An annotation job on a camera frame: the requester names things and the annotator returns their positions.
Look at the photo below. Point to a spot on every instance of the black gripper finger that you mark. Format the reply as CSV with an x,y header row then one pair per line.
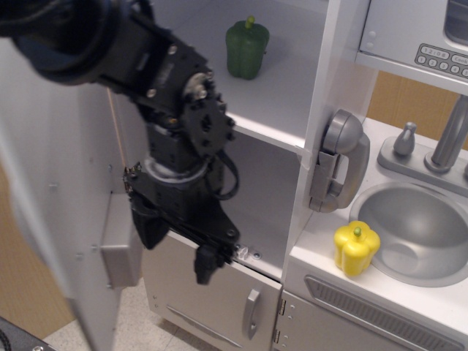
x,y
208,259
150,226

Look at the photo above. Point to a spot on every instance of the white toy fridge door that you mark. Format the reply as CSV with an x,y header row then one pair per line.
x,y
61,150

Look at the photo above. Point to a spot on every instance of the white toy kitchen cabinet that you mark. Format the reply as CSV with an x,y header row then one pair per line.
x,y
308,73

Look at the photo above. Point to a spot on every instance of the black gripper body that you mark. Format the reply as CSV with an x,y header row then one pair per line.
x,y
190,204

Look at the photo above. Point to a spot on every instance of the silver toy sink basin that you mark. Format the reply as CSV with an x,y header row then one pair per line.
x,y
423,233

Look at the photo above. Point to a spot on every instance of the white lower freezer door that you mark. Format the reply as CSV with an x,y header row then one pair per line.
x,y
212,312

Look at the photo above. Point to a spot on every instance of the grey toy telephone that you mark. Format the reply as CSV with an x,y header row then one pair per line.
x,y
341,164

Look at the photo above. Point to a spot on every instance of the green toy bell pepper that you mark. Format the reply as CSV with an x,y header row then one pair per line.
x,y
246,42

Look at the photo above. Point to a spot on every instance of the silver toy faucet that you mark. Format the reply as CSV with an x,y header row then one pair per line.
x,y
439,166

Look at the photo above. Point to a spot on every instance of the silver freezer door handle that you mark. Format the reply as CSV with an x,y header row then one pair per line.
x,y
249,326

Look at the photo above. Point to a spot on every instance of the black case corner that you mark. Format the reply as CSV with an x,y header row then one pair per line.
x,y
15,338

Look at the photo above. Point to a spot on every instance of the silver oven vent panel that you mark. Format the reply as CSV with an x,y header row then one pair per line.
x,y
380,320

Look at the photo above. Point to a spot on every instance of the toy microwave with keypad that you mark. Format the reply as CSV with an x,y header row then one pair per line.
x,y
424,41

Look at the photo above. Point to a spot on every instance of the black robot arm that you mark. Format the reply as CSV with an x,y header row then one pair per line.
x,y
117,44

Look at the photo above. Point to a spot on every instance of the yellow toy bell pepper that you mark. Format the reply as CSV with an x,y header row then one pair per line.
x,y
355,246

